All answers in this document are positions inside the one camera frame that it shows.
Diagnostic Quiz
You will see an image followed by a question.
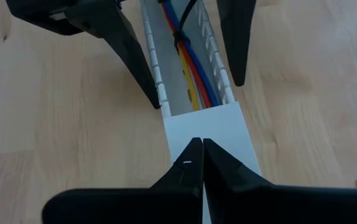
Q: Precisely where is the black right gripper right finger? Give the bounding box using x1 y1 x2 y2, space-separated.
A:
203 138 357 224

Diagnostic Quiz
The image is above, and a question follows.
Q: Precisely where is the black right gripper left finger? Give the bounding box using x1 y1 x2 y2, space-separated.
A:
41 137 205 224

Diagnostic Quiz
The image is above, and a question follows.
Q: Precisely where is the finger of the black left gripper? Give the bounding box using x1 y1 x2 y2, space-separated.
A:
216 0 257 88
66 0 162 110

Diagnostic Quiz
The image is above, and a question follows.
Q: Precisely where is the white slotted cable raceway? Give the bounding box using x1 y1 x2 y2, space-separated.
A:
139 0 236 118

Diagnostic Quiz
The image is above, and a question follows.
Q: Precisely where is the blue cable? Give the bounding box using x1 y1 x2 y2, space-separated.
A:
165 0 220 107

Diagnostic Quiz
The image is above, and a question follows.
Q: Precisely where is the black zip tie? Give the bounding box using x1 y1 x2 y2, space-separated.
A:
172 0 198 54

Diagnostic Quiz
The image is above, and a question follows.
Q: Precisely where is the red cable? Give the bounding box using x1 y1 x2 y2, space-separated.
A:
161 1 213 109

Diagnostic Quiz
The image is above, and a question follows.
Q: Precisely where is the yellow cable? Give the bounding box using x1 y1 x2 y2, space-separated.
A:
178 49 200 111

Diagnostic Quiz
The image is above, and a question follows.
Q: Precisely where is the white raceway cover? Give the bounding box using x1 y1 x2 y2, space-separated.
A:
162 101 262 224

